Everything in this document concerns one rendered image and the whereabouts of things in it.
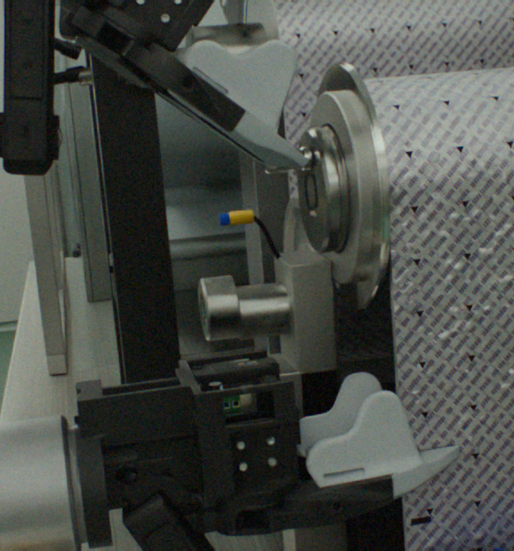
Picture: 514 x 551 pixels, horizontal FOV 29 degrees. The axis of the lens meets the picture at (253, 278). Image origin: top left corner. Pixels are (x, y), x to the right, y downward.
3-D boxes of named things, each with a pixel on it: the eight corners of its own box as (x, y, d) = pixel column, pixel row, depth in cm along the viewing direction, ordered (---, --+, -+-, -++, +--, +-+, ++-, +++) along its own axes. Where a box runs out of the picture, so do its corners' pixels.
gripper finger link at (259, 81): (363, 94, 55) (225, -7, 53) (302, 183, 55) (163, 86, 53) (349, 97, 58) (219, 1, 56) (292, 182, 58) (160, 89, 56)
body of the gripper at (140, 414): (308, 380, 51) (71, 413, 49) (320, 537, 52) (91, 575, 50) (276, 345, 58) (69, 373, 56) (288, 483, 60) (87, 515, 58)
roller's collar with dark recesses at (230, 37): (189, 105, 85) (182, 29, 84) (257, 100, 86) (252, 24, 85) (199, 105, 79) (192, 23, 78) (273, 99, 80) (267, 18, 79)
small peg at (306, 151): (263, 145, 58) (267, 165, 57) (309, 141, 58) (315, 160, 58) (260, 159, 59) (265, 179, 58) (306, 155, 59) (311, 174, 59)
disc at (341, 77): (324, 300, 68) (303, 80, 66) (331, 299, 68) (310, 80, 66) (392, 322, 53) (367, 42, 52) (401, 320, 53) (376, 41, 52)
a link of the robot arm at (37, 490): (4, 593, 50) (12, 526, 58) (96, 578, 51) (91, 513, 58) (-15, 452, 48) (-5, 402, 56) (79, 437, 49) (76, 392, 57)
